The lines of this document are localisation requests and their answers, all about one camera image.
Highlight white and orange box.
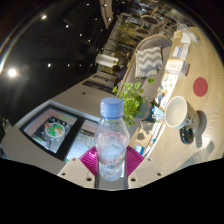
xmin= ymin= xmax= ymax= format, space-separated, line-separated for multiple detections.
xmin=164 ymin=58 xmax=190 ymax=77

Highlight small blue box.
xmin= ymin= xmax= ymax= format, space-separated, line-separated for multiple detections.
xmin=134 ymin=143 xmax=146 ymax=156

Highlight green potted plant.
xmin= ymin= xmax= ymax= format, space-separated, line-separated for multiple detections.
xmin=112 ymin=77 xmax=155 ymax=128

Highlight dark-framed decorated window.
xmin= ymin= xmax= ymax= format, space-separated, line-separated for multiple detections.
xmin=19 ymin=103 xmax=101 ymax=163

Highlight clear blue-capped water bottle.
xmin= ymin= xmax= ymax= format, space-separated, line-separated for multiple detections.
xmin=93 ymin=97 xmax=131 ymax=182

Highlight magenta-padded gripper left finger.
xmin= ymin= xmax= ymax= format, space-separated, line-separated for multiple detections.
xmin=57 ymin=146 xmax=100 ymax=189

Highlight small light blue carton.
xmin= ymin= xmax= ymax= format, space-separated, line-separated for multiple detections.
xmin=151 ymin=104 xmax=166 ymax=121

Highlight white printed brochure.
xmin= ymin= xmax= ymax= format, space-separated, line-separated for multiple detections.
xmin=154 ymin=73 xmax=179 ymax=109

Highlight small blue white pack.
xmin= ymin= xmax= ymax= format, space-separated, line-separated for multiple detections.
xmin=171 ymin=44 xmax=184 ymax=59

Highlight white mug with dark handle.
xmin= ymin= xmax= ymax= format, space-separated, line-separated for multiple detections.
xmin=164 ymin=95 xmax=201 ymax=145

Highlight brown cardboard card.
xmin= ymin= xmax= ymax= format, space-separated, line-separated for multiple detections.
xmin=136 ymin=119 xmax=156 ymax=143

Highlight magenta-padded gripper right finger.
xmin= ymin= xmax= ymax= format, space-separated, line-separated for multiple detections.
xmin=123 ymin=145 xmax=164 ymax=189

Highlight ceiling lights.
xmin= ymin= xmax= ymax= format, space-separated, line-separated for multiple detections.
xmin=6 ymin=1 xmax=111 ymax=79

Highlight person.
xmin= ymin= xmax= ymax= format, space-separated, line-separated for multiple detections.
xmin=111 ymin=64 xmax=128 ymax=88

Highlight grey curved sofa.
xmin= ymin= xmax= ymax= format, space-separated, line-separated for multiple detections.
xmin=116 ymin=33 xmax=174 ymax=101

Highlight grey white zigzag cushion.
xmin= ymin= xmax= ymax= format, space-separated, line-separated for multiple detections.
xmin=134 ymin=45 xmax=164 ymax=79

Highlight flat round red coaster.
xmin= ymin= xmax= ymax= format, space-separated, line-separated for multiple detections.
xmin=192 ymin=76 xmax=209 ymax=98

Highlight group of wooden chairs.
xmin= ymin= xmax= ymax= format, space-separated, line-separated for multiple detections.
xmin=131 ymin=1 xmax=183 ymax=34

